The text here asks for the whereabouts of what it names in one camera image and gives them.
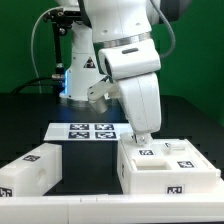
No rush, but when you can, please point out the white cabinet top block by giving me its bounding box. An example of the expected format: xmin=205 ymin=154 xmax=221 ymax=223
xmin=0 ymin=143 xmax=62 ymax=197

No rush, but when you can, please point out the white L-shaped obstacle frame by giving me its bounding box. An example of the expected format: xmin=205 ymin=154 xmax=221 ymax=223
xmin=0 ymin=182 xmax=224 ymax=224

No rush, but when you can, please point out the white cabinet door panel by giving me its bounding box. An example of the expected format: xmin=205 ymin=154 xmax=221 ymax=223
xmin=120 ymin=133 xmax=171 ymax=171
xmin=163 ymin=138 xmax=216 ymax=172

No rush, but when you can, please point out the white fiducial marker base plate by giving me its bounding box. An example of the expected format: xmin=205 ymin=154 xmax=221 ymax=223
xmin=44 ymin=123 xmax=132 ymax=141

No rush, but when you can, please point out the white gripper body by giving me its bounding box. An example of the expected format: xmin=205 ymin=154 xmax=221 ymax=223
xmin=117 ymin=73 xmax=161 ymax=135

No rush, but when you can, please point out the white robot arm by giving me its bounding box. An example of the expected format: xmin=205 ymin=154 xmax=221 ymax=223
xmin=56 ymin=0 xmax=192 ymax=145

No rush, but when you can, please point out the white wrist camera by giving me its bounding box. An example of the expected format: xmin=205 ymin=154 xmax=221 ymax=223
xmin=87 ymin=81 xmax=118 ymax=114

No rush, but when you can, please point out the white cable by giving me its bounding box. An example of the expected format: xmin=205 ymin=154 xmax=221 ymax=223
xmin=30 ymin=6 xmax=64 ymax=94

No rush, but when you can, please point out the grey braided camera cable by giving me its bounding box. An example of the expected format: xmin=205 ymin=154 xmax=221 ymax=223
xmin=149 ymin=0 xmax=177 ymax=60

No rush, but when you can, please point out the black camera on stand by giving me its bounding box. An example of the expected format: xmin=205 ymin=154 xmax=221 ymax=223
xmin=44 ymin=6 xmax=82 ymax=85

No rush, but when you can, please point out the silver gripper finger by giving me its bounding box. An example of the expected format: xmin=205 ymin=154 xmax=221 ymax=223
xmin=133 ymin=133 xmax=153 ymax=145

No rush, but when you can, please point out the white cabinet body box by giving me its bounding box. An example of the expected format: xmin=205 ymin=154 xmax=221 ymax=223
xmin=117 ymin=139 xmax=223 ymax=195

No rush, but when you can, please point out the black cable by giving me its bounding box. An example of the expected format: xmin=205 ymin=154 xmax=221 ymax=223
xmin=11 ymin=77 xmax=66 ymax=94

